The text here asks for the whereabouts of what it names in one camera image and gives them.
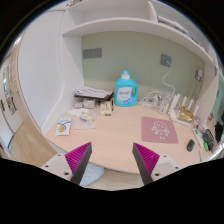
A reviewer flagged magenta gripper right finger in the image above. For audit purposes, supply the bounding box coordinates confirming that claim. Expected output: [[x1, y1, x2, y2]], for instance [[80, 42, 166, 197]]
[[132, 143, 160, 185]]

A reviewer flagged white wall shelf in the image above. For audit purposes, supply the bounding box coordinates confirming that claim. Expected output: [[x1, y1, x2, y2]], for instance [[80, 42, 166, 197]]
[[49, 0, 218, 68]]

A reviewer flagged white cable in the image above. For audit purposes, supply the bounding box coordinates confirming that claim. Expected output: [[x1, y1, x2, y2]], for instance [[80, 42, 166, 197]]
[[161, 61, 176, 98]]

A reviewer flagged grey wall panel left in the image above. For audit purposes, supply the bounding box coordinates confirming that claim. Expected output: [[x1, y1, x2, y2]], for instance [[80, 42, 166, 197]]
[[83, 48, 102, 59]]

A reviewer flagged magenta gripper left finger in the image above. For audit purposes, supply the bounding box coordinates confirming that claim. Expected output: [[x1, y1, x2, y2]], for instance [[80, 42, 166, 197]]
[[65, 143, 92, 185]]

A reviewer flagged blue detergent bottle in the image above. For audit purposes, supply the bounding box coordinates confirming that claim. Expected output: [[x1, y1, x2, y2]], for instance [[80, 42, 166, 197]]
[[114, 70, 138, 107]]

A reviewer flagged grey wall socket right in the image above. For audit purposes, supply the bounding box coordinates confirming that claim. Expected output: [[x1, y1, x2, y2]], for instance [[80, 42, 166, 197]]
[[160, 54, 172, 67]]

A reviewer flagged stack of papers tray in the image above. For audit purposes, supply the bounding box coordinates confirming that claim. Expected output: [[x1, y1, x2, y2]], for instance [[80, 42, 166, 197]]
[[75, 86, 113, 101]]

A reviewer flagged small grey box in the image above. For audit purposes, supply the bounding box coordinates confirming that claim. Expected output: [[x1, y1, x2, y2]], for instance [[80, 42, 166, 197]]
[[83, 99, 96, 109]]

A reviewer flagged pink mouse pad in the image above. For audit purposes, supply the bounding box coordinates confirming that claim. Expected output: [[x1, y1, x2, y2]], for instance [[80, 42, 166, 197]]
[[141, 117, 178, 144]]

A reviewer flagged small yellow box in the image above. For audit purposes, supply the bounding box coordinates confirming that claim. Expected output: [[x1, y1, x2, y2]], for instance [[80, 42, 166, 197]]
[[100, 101, 112, 116]]

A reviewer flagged white wifi router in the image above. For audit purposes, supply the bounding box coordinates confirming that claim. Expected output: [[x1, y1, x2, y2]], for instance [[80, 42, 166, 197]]
[[168, 94, 199, 127]]

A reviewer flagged green small object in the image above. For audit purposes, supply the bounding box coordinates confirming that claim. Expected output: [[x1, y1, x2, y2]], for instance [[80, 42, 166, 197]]
[[203, 142, 209, 152]]

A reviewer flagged small white bottle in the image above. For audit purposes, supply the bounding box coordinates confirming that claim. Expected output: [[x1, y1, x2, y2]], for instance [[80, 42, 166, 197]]
[[159, 97, 169, 115]]

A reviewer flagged black device right edge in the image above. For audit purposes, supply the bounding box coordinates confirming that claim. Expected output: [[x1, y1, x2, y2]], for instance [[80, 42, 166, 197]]
[[203, 129, 215, 150]]

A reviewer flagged gold crumpled wrapper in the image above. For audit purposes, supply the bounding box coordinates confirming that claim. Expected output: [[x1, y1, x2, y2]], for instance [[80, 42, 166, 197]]
[[178, 106, 194, 123]]

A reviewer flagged black computer mouse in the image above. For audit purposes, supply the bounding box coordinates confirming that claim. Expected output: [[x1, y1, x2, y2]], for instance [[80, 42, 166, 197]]
[[186, 139, 195, 152]]

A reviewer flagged clear plastic bag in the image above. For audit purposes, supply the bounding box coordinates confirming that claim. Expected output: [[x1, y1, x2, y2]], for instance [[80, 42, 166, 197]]
[[68, 108, 97, 130]]

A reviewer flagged white chair seat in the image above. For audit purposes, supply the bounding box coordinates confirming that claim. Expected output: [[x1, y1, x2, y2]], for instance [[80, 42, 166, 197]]
[[80, 163, 105, 186]]

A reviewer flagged white card with yellow badge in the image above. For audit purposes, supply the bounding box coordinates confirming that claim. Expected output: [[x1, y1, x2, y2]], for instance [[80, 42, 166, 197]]
[[56, 117, 72, 136]]

